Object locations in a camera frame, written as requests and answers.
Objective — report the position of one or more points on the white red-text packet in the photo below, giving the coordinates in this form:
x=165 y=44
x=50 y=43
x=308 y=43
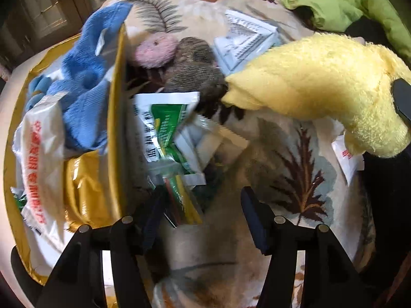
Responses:
x=348 y=163

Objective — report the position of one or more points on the blue terry towel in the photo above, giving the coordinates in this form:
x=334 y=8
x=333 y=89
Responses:
x=84 y=79

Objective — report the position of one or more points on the pink and brown plush toy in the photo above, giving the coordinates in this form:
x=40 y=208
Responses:
x=189 y=63

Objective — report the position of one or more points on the leaf patterned beige blanket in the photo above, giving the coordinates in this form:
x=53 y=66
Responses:
x=289 y=164

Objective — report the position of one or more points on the gold cardboard box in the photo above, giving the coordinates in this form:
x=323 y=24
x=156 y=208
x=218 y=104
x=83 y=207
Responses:
x=95 y=185

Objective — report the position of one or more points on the white foil sachet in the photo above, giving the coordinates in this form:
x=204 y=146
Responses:
x=202 y=141

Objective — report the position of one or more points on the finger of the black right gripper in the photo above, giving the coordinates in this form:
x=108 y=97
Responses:
x=401 y=93

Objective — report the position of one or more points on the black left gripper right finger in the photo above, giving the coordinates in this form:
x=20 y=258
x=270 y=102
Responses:
x=308 y=264

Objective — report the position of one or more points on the green puffy jacket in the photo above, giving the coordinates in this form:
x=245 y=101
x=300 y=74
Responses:
x=339 y=15

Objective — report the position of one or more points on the teal cartoon tissue pack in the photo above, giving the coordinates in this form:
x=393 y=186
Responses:
x=246 y=39

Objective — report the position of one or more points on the white red-text bag in box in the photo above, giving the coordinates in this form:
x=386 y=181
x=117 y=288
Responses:
x=39 y=145

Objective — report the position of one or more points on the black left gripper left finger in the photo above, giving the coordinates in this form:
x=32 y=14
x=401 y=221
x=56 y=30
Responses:
x=77 y=277

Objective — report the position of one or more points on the yellow terry towel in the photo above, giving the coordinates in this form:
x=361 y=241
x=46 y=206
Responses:
x=329 y=75

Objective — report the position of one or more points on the ornate glass wooden door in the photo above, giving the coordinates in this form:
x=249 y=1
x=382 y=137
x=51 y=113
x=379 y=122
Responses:
x=29 y=26

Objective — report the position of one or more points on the green white medicine packet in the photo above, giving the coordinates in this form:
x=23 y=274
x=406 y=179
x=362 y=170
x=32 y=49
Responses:
x=160 y=121

